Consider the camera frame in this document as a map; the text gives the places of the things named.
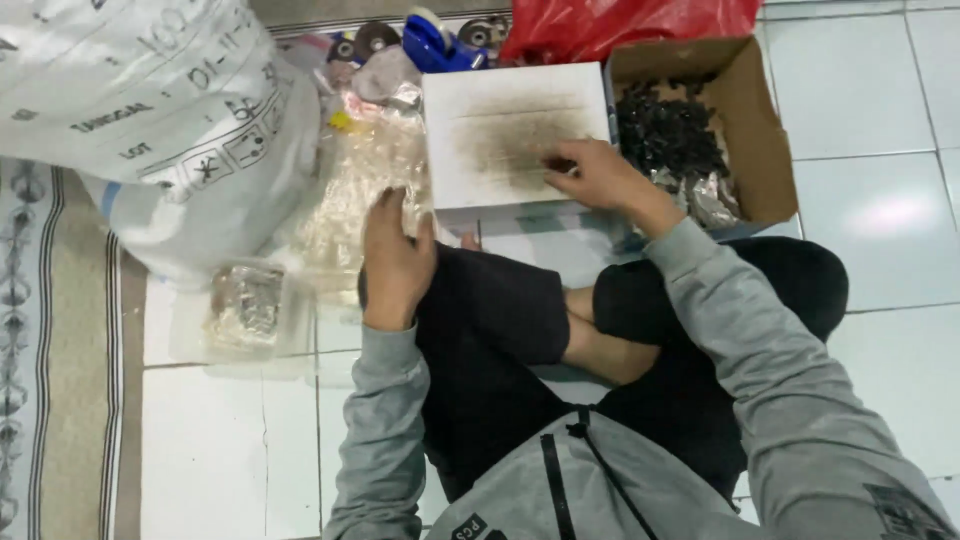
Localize person's left hand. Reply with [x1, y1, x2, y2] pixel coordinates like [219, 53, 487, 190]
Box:
[362, 186, 438, 333]

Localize person's right hand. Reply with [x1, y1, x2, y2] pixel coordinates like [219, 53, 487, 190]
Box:
[541, 138, 687, 240]

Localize stained white foam box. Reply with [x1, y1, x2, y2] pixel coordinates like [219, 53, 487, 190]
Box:
[421, 62, 620, 226]

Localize heap of small black parts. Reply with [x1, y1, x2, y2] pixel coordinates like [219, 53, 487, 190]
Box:
[615, 75, 731, 181]

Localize crumpled silver plastic wrap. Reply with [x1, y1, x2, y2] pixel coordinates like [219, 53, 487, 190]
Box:
[651, 166, 744, 230]

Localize red plastic bag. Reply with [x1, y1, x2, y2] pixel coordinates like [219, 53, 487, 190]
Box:
[499, 0, 765, 66]

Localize grey grinding disc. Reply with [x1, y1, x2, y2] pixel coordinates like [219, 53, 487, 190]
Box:
[457, 16, 511, 52]
[352, 21, 402, 63]

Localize brown cardboard box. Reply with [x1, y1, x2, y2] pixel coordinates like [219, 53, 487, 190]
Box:
[604, 34, 800, 243]

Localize blue tape dispenser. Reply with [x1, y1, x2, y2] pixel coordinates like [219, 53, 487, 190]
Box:
[402, 7, 490, 75]

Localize person's legs in black shorts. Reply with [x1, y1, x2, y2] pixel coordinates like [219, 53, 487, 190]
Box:
[358, 236, 850, 504]

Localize clear plastic bag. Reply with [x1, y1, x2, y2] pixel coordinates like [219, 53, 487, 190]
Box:
[288, 93, 436, 301]

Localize person's grey hoodie torso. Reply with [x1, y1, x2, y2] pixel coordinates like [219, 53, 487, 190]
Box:
[423, 408, 774, 540]

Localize clear plastic container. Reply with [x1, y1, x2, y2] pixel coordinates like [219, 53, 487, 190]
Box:
[168, 258, 316, 369]

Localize large white woven sack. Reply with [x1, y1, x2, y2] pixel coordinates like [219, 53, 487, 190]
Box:
[0, 0, 324, 290]

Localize patterned floor rug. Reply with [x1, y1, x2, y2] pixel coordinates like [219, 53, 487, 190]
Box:
[0, 157, 147, 540]

